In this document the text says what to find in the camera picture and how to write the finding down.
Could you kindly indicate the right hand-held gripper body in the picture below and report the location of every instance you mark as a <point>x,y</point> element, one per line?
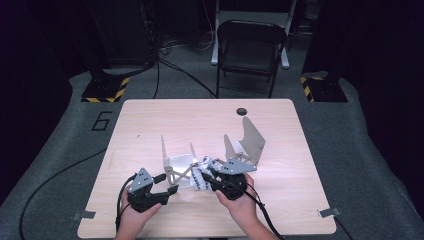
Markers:
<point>236,166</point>

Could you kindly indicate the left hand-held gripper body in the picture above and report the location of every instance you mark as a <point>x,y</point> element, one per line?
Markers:
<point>141,181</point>

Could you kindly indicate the white cloth with dark pattern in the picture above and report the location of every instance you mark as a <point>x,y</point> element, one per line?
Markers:
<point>200,173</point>

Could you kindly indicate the person's left hand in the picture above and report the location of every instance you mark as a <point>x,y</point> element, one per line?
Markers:
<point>135,221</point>

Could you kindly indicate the person's right hand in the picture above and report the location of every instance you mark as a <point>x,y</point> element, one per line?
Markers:
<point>241,210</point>

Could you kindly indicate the round dark table grommet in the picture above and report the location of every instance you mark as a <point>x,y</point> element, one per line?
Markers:
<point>240,111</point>

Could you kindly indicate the grey tape strip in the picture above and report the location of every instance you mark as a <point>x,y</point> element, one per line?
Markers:
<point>329,212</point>
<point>84,215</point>

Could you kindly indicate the black stand with striped base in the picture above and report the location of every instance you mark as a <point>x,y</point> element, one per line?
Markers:
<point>103,88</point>
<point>326,90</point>

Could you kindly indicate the black folding chair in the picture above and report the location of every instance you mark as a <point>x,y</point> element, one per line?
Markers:
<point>248,53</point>

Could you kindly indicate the dark equipment cabinet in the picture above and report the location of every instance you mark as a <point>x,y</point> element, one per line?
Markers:
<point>123,33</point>

